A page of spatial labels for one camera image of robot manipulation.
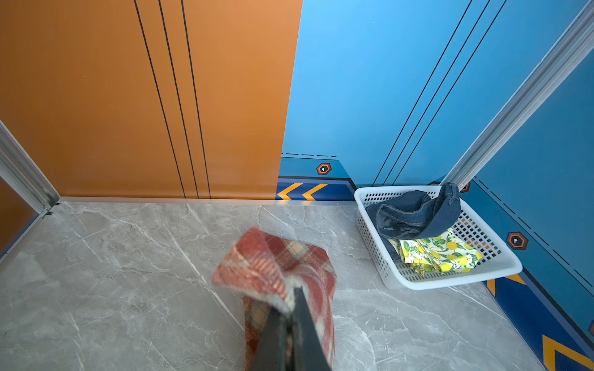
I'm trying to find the right aluminium corner post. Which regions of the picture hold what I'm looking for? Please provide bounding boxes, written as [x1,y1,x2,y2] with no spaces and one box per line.
[441,1,593,189]

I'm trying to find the white plastic laundry basket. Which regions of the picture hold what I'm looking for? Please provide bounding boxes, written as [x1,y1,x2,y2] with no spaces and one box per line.
[354,185,523,291]

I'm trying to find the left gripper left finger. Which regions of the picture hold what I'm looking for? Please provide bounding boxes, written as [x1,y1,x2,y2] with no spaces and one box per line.
[249,309,288,371]

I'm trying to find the dark blue denim skirt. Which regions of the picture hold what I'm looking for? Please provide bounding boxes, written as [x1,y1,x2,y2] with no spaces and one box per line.
[367,183,461,240]

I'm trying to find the lemon print skirt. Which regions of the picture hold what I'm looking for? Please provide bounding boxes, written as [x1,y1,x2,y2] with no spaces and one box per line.
[388,229,484,276]

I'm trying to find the red plaid skirt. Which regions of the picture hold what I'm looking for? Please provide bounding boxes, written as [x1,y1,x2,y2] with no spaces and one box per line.
[213,228,337,370]

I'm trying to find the aluminium corner post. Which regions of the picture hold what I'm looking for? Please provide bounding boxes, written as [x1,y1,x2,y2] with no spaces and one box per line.
[441,1,593,189]
[1,122,60,214]

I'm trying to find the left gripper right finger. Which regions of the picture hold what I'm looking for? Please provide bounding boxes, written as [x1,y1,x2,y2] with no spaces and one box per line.
[292,288,331,371]

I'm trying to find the left aluminium corner post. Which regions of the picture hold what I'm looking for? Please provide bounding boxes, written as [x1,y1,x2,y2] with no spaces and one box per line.
[1,122,60,214]

